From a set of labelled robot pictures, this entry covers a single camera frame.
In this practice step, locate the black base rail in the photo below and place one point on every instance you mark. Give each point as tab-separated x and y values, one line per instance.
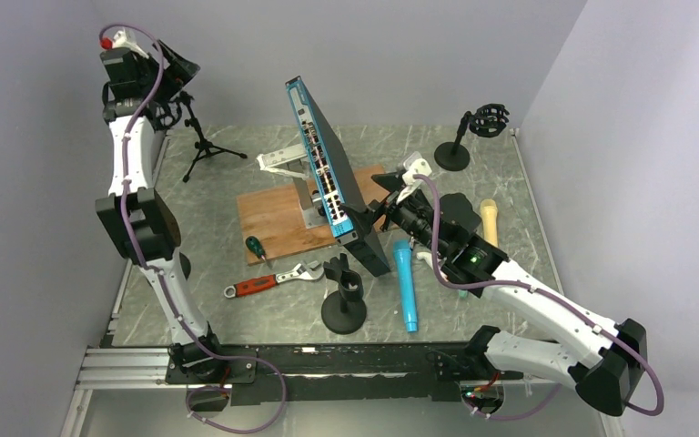
255	374

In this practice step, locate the metal bracket holder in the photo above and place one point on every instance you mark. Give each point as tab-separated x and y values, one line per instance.
292	162

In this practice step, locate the wooden board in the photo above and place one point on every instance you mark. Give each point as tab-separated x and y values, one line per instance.
275	217

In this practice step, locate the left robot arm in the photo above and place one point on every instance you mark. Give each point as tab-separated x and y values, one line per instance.
142	96

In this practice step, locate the blue black network switch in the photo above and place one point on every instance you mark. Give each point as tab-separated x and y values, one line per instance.
335	180

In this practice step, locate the black stand of green microphone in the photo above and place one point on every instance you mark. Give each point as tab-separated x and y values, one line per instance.
344	310

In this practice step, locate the adjustable wrench red handle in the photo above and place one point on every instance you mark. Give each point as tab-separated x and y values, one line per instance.
302	271

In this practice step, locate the green handle screwdriver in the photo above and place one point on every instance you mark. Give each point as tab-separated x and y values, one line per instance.
255	247

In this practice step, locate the blue microphone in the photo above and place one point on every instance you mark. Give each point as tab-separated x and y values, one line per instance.
402	257

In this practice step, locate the white plastic faucet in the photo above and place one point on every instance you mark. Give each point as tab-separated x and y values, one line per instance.
428	258

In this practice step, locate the beige microphone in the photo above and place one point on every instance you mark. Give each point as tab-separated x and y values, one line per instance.
489	213

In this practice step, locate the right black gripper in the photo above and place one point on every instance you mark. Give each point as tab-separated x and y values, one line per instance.
391	183

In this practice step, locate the black tripod mic stand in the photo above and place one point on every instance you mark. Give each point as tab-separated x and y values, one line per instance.
202	142

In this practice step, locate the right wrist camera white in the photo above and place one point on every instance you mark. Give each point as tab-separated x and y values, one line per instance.
412	166

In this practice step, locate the aluminium frame rail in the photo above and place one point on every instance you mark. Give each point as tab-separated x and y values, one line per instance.
122	392

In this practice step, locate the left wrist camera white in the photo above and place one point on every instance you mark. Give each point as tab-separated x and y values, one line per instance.
123	38

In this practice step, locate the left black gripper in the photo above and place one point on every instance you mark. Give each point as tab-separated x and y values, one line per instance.
181	72

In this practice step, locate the black round-base mic stand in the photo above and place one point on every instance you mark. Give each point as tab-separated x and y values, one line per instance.
186	266

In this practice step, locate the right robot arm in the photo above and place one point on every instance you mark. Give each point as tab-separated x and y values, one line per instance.
603	361

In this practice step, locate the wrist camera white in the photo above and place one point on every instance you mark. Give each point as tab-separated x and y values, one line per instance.
123	38
412	166

